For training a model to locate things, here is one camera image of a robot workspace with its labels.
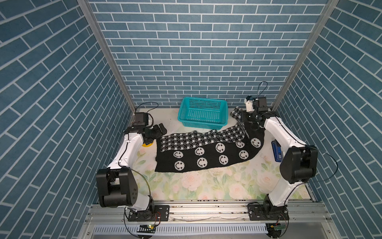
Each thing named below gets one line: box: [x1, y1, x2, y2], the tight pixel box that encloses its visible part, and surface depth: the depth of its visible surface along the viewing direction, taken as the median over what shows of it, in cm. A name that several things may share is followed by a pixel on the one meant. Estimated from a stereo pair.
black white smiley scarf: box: [155, 107, 266, 173], surface depth 96 cm
